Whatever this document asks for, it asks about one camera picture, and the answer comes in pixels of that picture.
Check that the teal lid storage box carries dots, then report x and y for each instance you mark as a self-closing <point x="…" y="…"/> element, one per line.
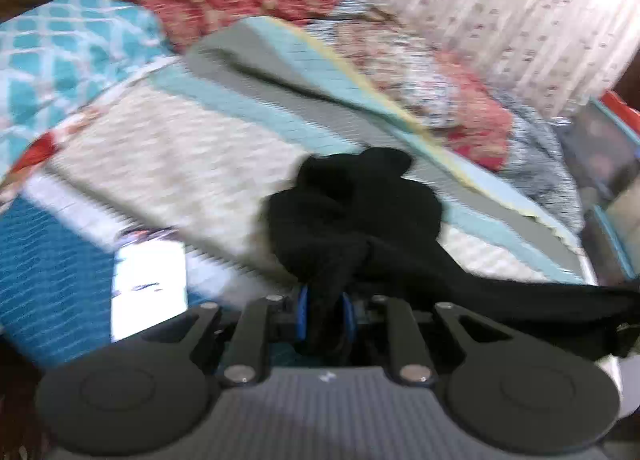
<point x="602" y="153"/>

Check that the red white floral cloth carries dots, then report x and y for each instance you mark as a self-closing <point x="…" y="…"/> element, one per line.
<point x="432" y="85"/>

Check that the grey speckled blanket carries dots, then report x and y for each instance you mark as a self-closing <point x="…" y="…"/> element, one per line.
<point x="535" y="164"/>

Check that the teal diamond pattern pillow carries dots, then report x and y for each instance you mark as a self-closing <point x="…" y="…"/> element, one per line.
<point x="58" y="57"/>

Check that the patchwork quilt bedspread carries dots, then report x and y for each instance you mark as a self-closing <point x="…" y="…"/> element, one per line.
<point x="200" y="145"/>

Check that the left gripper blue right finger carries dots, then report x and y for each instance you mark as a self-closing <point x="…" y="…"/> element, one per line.
<point x="350" y="319"/>

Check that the black pants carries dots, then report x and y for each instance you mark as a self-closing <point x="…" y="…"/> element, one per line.
<point x="353" y="224"/>

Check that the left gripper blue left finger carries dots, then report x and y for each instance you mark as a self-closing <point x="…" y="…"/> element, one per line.
<point x="301" y="315"/>

